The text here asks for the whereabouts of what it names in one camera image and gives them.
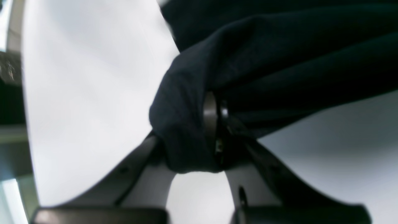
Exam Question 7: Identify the black T-shirt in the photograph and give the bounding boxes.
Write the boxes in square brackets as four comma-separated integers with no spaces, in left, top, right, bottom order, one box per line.
[149,0,398,173]

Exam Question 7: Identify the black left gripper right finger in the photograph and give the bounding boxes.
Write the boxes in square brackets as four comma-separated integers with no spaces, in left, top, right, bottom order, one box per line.
[203,92,372,224]

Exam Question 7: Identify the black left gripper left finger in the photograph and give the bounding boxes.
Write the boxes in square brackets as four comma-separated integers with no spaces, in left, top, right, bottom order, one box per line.
[31,132,175,224]

